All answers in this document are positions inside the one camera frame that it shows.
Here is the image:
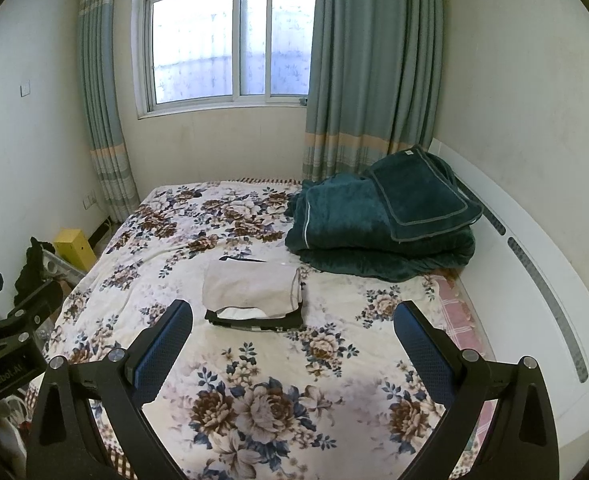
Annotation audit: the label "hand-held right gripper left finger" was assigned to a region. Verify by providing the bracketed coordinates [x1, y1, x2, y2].
[26, 299, 194, 480]

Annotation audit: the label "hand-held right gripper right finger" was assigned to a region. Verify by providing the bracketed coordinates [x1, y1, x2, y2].
[393, 301, 561, 480]

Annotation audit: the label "beige long-sleeve shirt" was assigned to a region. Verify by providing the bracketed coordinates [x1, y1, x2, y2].
[203, 260, 303, 319]

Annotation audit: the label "black cloth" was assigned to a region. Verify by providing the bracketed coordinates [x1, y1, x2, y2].
[14, 236, 58, 307]

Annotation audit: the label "white plastic rack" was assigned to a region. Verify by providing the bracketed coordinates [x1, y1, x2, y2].
[44, 252, 88, 282]

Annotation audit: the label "pink checked sheet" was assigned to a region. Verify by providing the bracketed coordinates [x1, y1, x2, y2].
[433, 277, 500, 463]

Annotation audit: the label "yellow box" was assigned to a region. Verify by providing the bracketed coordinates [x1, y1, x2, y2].
[54, 228, 98, 274]

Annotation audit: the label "white folded garment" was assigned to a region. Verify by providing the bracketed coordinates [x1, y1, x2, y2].
[218, 305, 271, 320]

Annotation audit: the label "floral bedspread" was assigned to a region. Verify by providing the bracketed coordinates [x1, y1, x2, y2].
[39, 177, 496, 480]

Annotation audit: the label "black folded garments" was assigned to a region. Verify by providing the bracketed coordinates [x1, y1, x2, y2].
[205, 257, 306, 334]

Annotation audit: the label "white headboard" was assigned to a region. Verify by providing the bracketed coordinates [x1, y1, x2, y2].
[428, 137, 589, 453]

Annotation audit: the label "dark green folded blanket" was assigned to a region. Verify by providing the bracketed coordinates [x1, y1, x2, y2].
[285, 172, 476, 281]

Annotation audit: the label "dark green cushion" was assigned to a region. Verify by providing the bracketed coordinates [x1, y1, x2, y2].
[369, 144, 484, 244]

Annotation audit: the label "narrow green curtain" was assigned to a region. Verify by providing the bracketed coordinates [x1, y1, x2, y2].
[76, 0, 140, 224]

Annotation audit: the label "wide green curtain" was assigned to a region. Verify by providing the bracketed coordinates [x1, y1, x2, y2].
[301, 0, 446, 182]

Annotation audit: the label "white framed window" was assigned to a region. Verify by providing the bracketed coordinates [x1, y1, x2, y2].
[131, 0, 321, 120]

